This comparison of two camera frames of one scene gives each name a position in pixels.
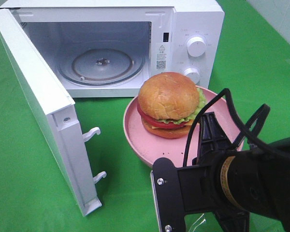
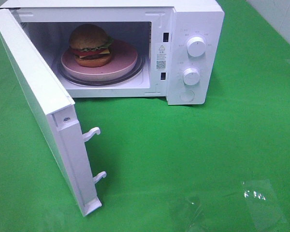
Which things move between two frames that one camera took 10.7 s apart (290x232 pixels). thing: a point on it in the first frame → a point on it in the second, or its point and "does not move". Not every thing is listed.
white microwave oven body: x=106 y=49 does not move
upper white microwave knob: x=196 y=46 does not move
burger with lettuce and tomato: x=168 y=103 → x=90 y=45
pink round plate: x=147 y=149 → x=123 y=59
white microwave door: x=51 y=108 does not move
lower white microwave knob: x=193 y=74 does not move
